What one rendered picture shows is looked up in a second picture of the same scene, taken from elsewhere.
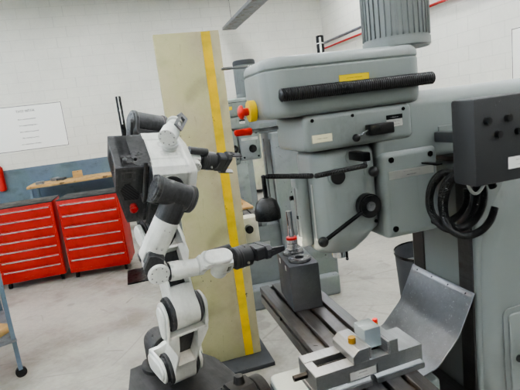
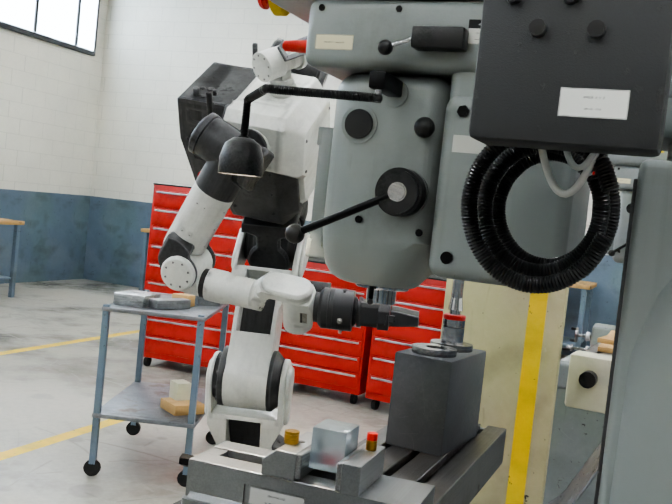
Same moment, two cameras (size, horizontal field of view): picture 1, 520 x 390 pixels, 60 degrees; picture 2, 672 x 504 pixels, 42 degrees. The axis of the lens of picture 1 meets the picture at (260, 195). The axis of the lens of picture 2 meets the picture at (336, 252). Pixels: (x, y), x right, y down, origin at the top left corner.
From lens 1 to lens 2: 1.06 m
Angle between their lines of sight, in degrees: 37
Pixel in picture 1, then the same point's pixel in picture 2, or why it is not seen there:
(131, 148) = (227, 81)
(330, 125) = (353, 21)
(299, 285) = (406, 395)
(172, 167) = (256, 116)
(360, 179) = (405, 140)
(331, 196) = (343, 159)
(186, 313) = (240, 380)
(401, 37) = not seen: outside the picture
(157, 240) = (185, 215)
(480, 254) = (623, 378)
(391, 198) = (448, 190)
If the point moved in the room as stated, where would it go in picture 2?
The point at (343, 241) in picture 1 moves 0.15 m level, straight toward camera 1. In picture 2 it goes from (353, 257) to (276, 253)
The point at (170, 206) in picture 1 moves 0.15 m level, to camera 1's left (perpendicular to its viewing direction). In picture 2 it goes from (211, 165) to (161, 161)
